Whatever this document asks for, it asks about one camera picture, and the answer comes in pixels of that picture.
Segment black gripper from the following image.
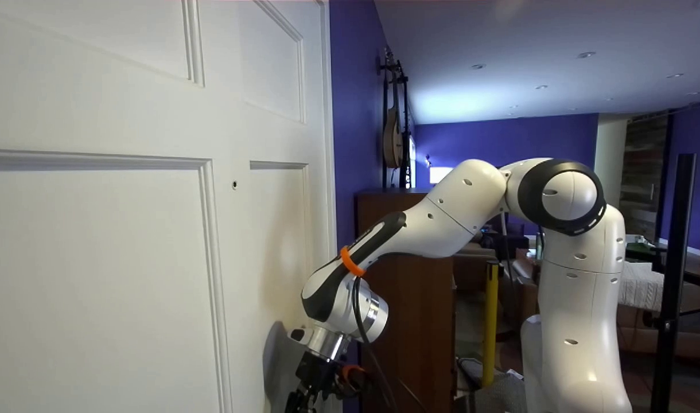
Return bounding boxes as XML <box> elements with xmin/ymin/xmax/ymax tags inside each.
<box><xmin>284</xmin><ymin>328</ymin><xmax>365</xmax><ymax>413</ymax></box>

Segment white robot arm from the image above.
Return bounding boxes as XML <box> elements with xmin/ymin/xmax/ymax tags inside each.
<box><xmin>301</xmin><ymin>158</ymin><xmax>633</xmax><ymax>413</ymax></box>

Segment brown wooden chest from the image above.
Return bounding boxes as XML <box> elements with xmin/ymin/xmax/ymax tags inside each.
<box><xmin>353</xmin><ymin>188</ymin><xmax>499</xmax><ymax>413</ymax></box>

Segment white panel door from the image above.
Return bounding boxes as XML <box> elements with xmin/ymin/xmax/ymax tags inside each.
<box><xmin>0</xmin><ymin>0</ymin><xmax>335</xmax><ymax>413</ymax></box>

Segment yellow pole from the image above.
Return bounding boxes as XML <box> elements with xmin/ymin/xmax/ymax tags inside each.
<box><xmin>483</xmin><ymin>264</ymin><xmax>499</xmax><ymax>389</ymax></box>

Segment wooden mandolin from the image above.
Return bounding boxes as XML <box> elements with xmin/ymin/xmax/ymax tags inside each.
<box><xmin>383</xmin><ymin>108</ymin><xmax>404</xmax><ymax>169</ymax></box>

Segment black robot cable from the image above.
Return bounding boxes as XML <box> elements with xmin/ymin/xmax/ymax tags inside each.
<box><xmin>348</xmin><ymin>273</ymin><xmax>413</xmax><ymax>413</ymax></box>

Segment black metal stand post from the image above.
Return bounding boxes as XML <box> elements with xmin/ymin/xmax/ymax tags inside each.
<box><xmin>650</xmin><ymin>154</ymin><xmax>695</xmax><ymax>413</ymax></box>

